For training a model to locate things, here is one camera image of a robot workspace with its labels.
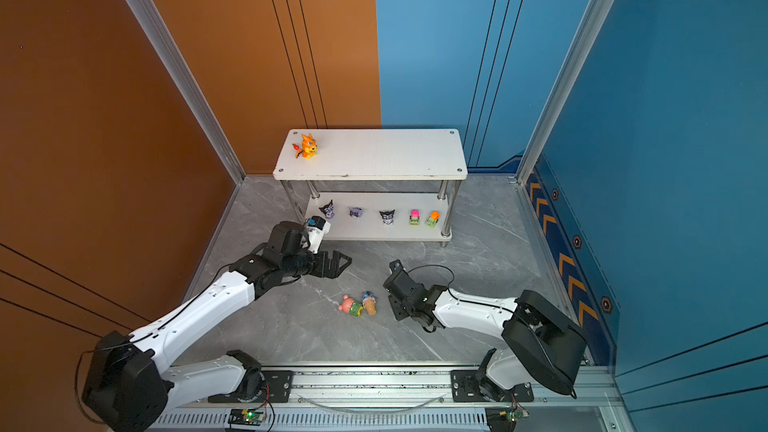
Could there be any aluminium corner post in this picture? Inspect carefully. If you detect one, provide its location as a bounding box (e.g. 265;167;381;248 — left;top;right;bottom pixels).
516;0;615;186
125;0;246;187

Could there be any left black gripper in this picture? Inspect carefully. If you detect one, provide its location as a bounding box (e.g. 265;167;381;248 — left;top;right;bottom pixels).
282;247;353;280

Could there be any pink pig green toy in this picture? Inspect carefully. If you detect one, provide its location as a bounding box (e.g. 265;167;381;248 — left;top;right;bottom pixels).
338;295;364;317

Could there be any left green circuit board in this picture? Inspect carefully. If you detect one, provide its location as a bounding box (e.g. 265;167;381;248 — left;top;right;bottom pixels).
227;408;270;430

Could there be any pink green block toy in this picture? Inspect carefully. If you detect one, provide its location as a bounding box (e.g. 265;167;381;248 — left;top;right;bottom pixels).
409;209;421;226

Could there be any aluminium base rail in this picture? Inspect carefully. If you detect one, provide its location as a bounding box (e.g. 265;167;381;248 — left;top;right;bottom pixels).
146;363;633;431

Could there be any left aluminium corner post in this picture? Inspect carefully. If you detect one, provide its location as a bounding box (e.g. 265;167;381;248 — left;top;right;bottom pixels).
125;0;246;187

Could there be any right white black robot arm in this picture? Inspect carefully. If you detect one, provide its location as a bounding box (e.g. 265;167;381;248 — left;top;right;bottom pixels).
383;260;587;402

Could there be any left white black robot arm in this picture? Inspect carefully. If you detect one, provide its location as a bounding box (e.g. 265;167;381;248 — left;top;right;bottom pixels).
74;216;352;431

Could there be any orange fox toy figure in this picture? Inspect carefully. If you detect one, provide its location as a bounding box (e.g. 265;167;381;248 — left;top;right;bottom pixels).
292;133;318;159

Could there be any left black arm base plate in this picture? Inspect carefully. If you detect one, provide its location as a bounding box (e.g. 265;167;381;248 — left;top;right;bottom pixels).
207;370;294;404

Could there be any green orange toy car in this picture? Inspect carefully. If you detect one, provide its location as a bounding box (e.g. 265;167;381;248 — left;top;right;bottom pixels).
425;211;440;228

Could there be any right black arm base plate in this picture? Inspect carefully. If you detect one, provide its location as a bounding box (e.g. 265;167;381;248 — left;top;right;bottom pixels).
450;370;535;403

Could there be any white two-tier metal shelf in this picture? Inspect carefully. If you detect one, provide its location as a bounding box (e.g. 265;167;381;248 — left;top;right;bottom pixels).
273;129;468;245

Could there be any black white kuromi toy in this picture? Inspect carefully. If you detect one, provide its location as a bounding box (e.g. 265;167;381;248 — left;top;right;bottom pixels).
319;200;335;220

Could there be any right circuit board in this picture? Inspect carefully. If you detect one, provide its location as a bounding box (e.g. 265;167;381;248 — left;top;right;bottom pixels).
485;408;530;432

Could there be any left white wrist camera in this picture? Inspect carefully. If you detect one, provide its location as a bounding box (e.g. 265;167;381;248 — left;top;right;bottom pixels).
304;216;331;254

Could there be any right aluminium corner post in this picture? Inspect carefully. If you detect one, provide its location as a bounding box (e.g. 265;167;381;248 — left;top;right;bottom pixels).
516;0;615;186

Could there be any grey purple kuromi toy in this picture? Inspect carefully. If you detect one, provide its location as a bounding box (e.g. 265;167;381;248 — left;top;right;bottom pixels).
379;209;396;226

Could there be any ice cream cone toy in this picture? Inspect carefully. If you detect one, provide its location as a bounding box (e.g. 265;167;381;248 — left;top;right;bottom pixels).
361;291;377;316

